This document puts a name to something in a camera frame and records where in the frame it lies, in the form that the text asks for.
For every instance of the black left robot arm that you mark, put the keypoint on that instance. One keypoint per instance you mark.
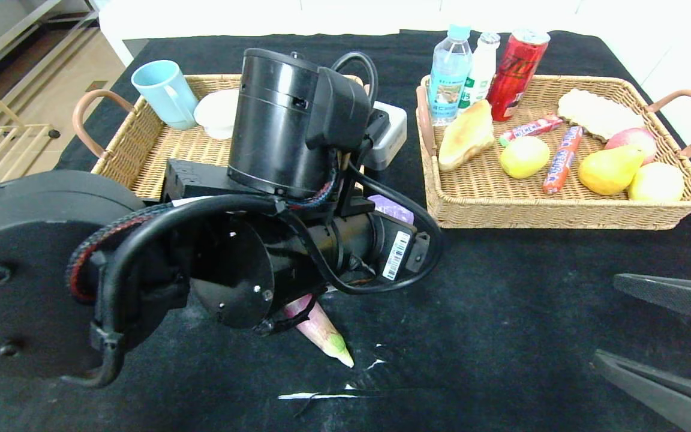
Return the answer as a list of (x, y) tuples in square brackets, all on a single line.
[(21, 270)]

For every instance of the clear water bottle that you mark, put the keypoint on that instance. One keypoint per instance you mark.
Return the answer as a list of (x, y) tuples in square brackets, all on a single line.
[(448, 78)]

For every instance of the short pink candy roll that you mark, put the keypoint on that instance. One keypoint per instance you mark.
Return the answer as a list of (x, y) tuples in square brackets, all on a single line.
[(531, 129)]

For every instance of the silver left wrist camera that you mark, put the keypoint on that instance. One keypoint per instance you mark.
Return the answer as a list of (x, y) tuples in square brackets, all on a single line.
[(390, 138)]

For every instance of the thin white strip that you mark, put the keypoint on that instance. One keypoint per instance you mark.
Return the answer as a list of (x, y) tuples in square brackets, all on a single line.
[(303, 395)]

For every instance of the white cup purple lid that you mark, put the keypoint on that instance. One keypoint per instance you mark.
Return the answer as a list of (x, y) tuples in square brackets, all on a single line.
[(390, 209)]

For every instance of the cream waffle biscuit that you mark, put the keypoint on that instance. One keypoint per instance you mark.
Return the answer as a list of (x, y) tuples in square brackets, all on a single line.
[(591, 113)]

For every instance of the croissant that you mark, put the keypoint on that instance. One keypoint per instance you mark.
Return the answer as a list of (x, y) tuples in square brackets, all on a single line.
[(465, 135)]

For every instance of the long orange candy roll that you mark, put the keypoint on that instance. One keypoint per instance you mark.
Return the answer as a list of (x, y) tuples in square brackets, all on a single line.
[(562, 162)]

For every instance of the yellow lemon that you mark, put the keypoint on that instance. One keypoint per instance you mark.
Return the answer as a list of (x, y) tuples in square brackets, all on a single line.
[(524, 157)]

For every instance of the red peach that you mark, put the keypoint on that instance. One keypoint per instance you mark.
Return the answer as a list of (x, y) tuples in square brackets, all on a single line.
[(633, 138)]

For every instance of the purple eggplant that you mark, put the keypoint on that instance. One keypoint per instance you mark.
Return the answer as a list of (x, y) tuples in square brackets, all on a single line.
[(324, 333)]

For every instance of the red cola can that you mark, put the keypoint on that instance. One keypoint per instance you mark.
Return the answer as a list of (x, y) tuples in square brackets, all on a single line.
[(513, 78)]

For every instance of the white milk bottle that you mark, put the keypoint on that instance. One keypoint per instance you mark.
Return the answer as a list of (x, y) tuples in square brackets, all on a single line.
[(482, 72)]

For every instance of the light blue mug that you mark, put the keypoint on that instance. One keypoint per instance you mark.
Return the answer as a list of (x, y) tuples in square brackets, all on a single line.
[(162, 89)]

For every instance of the yellow pear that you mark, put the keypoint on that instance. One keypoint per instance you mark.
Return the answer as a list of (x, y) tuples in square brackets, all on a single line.
[(606, 173)]

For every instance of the round yellow fruit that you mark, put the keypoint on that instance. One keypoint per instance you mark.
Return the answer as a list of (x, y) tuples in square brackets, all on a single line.
[(657, 182)]

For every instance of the white table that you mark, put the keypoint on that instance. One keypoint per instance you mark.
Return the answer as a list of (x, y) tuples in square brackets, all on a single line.
[(231, 18)]

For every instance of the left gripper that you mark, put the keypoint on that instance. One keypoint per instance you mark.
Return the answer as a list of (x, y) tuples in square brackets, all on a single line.
[(401, 252)]

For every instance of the white round lidded container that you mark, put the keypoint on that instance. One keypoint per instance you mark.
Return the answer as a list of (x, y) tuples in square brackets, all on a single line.
[(216, 114)]

